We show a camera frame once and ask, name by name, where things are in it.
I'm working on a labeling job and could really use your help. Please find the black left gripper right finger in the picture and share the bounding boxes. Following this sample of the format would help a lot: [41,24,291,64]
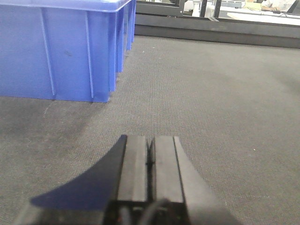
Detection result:
[151,135,241,225]

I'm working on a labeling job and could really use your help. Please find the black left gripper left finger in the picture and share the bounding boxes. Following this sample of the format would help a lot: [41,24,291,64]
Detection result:
[30,135,147,211]

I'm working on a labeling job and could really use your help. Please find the blue plastic crate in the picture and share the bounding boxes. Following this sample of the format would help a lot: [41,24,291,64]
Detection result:
[0,0,136,103]

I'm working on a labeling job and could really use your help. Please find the white work table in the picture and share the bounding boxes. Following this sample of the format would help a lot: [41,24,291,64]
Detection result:
[219,7,300,26]

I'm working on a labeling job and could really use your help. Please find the person in white shirt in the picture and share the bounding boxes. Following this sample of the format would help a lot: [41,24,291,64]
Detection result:
[261,0,295,12]

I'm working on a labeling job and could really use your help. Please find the black conveyor side rail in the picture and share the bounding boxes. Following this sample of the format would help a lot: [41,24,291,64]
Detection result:
[135,1,300,49]

